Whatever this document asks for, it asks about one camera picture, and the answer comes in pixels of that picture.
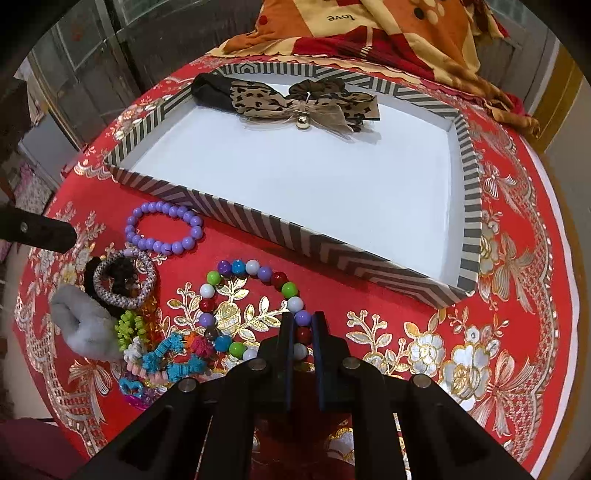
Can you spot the brown scrunchie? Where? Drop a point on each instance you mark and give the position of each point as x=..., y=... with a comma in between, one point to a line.
x=316, y=87

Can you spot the black scrunchie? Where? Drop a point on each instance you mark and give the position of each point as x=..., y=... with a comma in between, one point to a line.
x=122, y=273

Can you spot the white fluffy scrunchie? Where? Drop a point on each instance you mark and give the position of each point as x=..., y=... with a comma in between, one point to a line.
x=83, y=323

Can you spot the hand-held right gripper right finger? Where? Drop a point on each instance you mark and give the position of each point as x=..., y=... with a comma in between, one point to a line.
x=319, y=369

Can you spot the metal glass door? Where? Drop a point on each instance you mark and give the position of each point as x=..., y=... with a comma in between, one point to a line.
x=92, y=69

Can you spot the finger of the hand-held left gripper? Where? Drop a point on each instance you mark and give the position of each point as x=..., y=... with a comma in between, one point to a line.
x=41, y=230

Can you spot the black leopard print headband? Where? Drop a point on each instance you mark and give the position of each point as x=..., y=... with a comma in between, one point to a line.
x=258, y=104

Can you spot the striped cardboard box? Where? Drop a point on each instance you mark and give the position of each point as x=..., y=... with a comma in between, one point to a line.
x=323, y=184

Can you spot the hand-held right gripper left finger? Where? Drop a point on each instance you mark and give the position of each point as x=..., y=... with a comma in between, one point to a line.
x=286, y=355

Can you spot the yellow door frame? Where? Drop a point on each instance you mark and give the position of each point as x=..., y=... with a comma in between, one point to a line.
x=561, y=97

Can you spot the orange patterned blanket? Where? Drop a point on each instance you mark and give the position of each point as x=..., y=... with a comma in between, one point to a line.
x=415, y=37

